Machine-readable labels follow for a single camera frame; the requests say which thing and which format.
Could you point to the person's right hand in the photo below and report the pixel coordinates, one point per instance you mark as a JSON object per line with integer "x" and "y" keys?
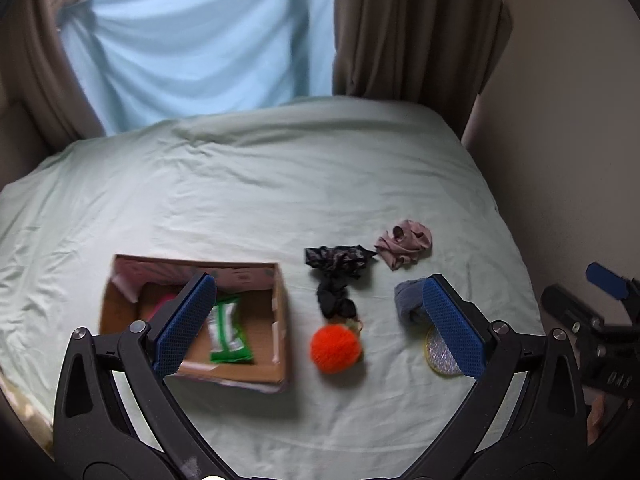
{"x": 596, "y": 417}

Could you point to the green snack packet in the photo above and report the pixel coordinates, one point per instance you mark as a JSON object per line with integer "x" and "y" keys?
{"x": 227, "y": 335}

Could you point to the glittery round pad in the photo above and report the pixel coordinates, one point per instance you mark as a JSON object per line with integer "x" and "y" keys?
{"x": 440, "y": 358}

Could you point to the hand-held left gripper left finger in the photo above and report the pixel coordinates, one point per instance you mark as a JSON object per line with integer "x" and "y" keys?
{"x": 185, "y": 325}

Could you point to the pink object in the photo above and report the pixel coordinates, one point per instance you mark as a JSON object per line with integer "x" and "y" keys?
{"x": 162, "y": 304}

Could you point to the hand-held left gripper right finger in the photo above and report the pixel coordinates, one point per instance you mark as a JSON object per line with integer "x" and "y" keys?
{"x": 452, "y": 330}

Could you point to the black patterned scrunchie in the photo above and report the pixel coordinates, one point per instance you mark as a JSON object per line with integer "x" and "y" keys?
{"x": 340, "y": 257}

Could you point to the cardboard box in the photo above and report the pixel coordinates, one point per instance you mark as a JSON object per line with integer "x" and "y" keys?
{"x": 260, "y": 340}

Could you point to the brown curtain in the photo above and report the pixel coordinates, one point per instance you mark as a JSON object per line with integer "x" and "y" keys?
{"x": 45, "y": 85}
{"x": 410, "y": 35}

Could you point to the black cloth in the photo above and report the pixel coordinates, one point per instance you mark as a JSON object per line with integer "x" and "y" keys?
{"x": 332, "y": 300}

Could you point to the pink cloth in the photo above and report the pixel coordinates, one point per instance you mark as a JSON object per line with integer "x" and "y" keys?
{"x": 402, "y": 245}

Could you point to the orange pompom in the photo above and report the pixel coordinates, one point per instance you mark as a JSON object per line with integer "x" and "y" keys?
{"x": 334, "y": 350}

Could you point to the light blue hanging cloth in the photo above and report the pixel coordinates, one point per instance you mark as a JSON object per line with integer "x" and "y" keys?
{"x": 200, "y": 50}

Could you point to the light green bed sheet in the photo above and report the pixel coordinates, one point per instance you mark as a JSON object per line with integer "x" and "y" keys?
{"x": 250, "y": 185}

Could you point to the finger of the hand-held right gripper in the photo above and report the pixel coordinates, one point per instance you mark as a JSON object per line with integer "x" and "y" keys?
{"x": 606, "y": 280}
{"x": 567, "y": 305}

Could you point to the blue-grey cloth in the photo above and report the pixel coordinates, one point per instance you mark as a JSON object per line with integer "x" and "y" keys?
{"x": 407, "y": 301}

